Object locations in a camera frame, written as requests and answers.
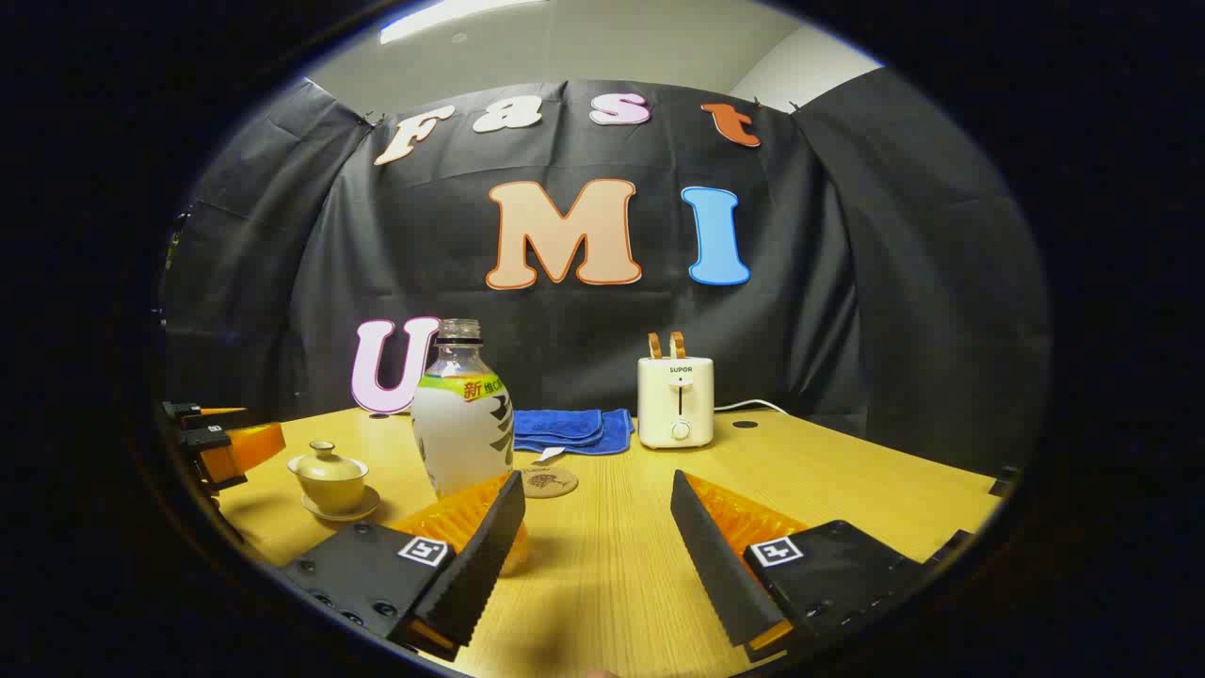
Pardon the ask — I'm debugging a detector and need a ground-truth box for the cream white toaster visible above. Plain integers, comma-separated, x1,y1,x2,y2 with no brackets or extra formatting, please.
637,356,715,450

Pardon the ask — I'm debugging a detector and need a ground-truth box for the black backdrop cloth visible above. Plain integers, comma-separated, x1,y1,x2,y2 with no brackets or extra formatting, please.
160,71,1051,472

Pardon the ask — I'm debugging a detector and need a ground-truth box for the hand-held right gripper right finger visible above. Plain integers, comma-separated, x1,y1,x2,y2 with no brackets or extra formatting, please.
670,469,975,663

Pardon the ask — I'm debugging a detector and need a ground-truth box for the clear water bottle striped label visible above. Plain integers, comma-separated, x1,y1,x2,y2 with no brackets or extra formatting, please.
411,318,530,577

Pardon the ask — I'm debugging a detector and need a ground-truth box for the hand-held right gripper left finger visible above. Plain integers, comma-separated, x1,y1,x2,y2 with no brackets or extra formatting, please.
281,469,528,662

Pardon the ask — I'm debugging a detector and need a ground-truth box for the yellow teacup lid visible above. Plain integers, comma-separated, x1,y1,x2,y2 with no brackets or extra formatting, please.
287,441,369,481

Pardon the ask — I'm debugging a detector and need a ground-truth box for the folded blue towel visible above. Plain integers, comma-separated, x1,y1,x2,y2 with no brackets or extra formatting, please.
513,408,635,457

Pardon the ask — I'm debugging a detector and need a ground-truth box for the yellow ceramic saucer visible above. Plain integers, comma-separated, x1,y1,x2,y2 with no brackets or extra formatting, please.
301,485,381,523

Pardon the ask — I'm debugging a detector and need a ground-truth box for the round cork coaster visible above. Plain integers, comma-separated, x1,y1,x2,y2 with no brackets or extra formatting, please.
519,466,579,499

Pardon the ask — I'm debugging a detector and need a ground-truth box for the yellow ceramic teacup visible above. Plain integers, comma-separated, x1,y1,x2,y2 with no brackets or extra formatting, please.
297,471,366,514

